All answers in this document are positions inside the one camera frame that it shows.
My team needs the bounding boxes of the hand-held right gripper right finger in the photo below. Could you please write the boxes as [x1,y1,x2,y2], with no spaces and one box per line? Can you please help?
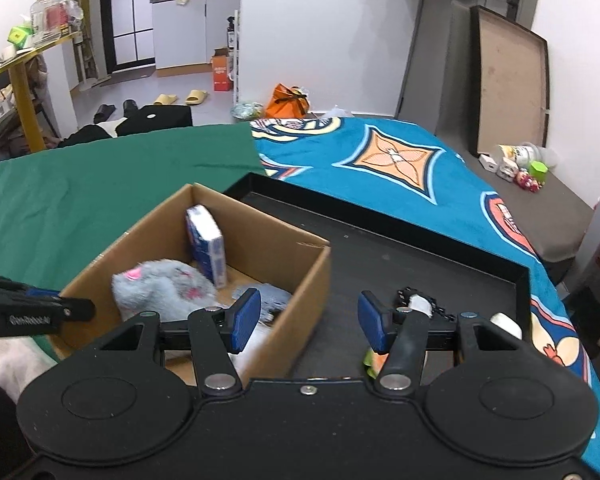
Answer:
[357,290,535,395]

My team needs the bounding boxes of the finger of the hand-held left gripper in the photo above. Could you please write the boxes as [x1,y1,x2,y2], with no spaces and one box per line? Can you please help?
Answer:
[0,271,63,305]
[55,297,97,323]

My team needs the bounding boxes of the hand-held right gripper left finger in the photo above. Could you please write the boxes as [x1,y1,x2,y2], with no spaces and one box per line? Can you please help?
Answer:
[87,287,262,396]

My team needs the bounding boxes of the black and white small plush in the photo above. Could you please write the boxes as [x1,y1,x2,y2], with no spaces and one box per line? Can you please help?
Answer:
[394,285,453,322]

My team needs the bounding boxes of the black shallow tray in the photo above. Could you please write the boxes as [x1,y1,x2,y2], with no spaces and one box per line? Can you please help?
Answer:
[223,172,531,381]

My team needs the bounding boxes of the brown cardboard box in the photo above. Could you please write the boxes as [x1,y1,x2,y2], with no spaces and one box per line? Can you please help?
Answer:
[47,183,332,386]

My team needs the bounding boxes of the grey fluffy plush toy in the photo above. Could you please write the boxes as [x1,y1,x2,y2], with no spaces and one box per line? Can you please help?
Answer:
[111,258,218,323]

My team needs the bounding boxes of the white sock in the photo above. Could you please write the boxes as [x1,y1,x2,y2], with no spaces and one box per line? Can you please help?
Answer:
[490,312,524,341]

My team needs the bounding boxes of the cream white fleece blanket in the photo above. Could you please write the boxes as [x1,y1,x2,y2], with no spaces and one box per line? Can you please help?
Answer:
[0,335,58,403]

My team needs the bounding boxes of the green bed cloth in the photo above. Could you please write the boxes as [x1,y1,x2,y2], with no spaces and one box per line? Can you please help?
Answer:
[0,124,263,361]

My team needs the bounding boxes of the blue patterned blanket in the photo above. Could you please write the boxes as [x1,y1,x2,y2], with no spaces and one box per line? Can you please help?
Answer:
[250,116,600,468]

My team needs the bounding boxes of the black and white clothing pile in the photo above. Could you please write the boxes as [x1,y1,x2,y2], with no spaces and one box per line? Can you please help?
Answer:
[62,117,131,148]

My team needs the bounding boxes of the yellow side table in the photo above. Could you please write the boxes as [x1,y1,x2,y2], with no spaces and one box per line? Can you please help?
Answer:
[0,30,83,153]

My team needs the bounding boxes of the grey low mattress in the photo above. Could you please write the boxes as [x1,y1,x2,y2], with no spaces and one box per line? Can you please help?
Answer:
[435,130,596,261]

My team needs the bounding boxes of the small red toys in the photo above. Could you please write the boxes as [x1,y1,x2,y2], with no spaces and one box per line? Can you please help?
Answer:
[514,170,541,193]

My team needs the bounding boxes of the clear bag with green contents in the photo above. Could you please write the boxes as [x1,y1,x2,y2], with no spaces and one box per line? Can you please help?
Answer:
[231,101,265,122]

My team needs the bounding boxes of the orange gift bag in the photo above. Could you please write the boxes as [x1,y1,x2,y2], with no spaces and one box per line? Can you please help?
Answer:
[265,83,311,118]

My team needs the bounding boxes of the orange cardboard carton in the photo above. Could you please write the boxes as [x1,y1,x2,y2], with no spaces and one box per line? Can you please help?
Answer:
[210,47,233,93]

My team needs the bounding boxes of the grey leaning board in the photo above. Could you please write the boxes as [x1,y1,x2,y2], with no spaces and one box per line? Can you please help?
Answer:
[395,0,481,148]

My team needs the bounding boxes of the small green box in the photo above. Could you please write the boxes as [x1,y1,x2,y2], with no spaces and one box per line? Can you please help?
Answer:
[7,25,33,50]

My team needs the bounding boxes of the white storage rack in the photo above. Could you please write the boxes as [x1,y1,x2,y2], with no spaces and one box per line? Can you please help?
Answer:
[227,7,243,106]

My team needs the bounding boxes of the large black framed brown tray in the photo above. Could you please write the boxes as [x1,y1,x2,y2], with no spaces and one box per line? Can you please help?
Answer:
[470,5,552,156]

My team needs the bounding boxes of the large glass jar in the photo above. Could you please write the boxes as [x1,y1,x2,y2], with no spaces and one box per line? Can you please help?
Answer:
[30,0,73,43]

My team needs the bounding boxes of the black framed sliding door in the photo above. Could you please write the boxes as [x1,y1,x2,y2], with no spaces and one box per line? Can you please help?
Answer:
[97,0,157,78]

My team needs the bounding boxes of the white kitchen cabinet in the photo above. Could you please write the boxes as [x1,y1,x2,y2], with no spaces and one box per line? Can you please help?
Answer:
[150,0,242,78]

